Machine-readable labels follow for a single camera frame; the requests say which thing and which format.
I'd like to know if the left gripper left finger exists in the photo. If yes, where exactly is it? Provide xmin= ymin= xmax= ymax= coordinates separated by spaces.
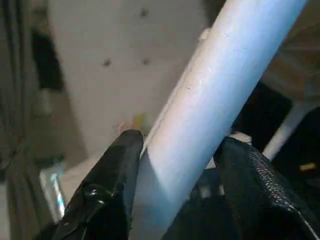
xmin=52 ymin=129 xmax=145 ymax=240

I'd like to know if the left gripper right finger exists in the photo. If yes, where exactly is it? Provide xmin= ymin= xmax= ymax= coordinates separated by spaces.
xmin=214 ymin=136 xmax=320 ymax=240

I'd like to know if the grey curtain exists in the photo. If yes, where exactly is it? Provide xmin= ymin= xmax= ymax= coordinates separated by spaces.
xmin=0 ymin=0 xmax=57 ymax=240

